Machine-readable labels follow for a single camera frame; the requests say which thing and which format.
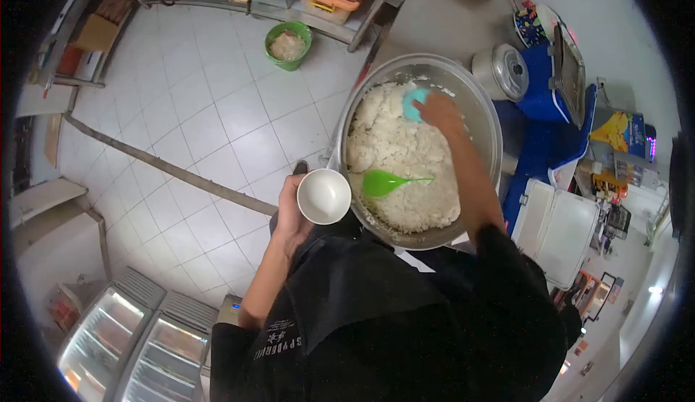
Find glass top chest freezer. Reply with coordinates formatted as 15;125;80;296
56;265;167;402
113;290;220;402

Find white paper bowl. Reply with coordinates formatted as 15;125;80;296
296;169;353;226

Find steel shelf rack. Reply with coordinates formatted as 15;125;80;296
36;0;143;89

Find person's left thumb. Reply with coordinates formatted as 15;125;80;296
278;174;303;223

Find person's body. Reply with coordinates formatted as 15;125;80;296
210;223;583;402

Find cooked white rice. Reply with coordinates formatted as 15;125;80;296
346;81;462;234

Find turquoise rice scoop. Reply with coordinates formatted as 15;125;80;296
401;87;431;124

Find large steel rice pot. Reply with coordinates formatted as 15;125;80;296
336;53;504;252

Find yellow and blue packet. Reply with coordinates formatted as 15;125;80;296
590;111;647;158

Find white cooler box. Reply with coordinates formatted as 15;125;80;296
511;178;601;292

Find colourful patterned bowl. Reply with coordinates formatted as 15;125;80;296
513;3;562;49

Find blue cooler box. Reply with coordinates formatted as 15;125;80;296
491;43;598;236

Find person's right hand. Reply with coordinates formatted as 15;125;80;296
412;92;466;138

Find green plastic bucket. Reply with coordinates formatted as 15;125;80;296
264;21;313;72

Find person's left hand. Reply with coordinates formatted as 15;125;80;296
270;173;316;257

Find green plastic rice paddle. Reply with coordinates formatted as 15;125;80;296
362;169;434;198

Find person's right fingers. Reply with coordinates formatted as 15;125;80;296
412;92;442;127

